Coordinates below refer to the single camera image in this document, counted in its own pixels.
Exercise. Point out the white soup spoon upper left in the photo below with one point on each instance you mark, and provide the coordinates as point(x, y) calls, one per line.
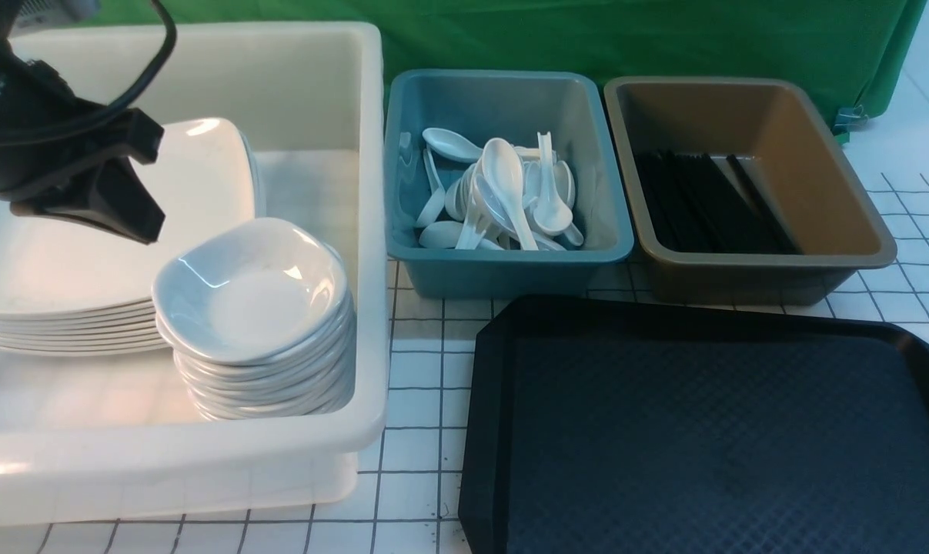
point(451, 145)

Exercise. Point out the brown plastic bin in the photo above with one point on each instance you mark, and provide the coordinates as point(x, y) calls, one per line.
point(783, 142)

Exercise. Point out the teal plastic bin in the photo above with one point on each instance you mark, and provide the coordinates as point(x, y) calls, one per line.
point(516, 106)

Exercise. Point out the pile of black chopsticks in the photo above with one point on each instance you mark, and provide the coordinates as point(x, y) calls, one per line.
point(698, 205)

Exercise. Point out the white soup spoon right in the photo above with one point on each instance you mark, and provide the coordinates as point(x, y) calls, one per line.
point(550, 213)

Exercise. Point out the green cloth backdrop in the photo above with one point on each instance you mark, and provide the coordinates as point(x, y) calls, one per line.
point(587, 38)

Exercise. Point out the metal binder clip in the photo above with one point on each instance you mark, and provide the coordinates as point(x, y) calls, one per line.
point(849, 119)

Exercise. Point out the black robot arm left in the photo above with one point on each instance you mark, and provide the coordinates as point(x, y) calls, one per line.
point(36, 105)

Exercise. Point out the black serving tray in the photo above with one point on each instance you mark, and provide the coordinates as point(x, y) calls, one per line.
point(612, 427)

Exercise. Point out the stack of white square plates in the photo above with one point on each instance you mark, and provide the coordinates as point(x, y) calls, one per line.
point(113, 328)

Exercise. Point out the white soup spoon lower left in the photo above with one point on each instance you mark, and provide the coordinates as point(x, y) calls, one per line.
point(454, 235)

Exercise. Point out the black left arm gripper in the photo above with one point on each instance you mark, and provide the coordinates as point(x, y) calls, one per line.
point(89, 179)

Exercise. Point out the white square rice plate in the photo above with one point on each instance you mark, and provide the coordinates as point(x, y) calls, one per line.
point(203, 180)

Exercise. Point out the white soup spoon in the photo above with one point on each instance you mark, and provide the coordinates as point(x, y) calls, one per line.
point(503, 170)
point(454, 235)
point(550, 213)
point(451, 145)

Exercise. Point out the large white plastic tub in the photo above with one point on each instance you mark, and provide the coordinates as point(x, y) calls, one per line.
point(118, 436)

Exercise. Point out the stack of white small bowls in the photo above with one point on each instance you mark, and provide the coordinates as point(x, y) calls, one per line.
point(261, 321)

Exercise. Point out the white soup spoon top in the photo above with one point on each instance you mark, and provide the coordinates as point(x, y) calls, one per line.
point(503, 170)

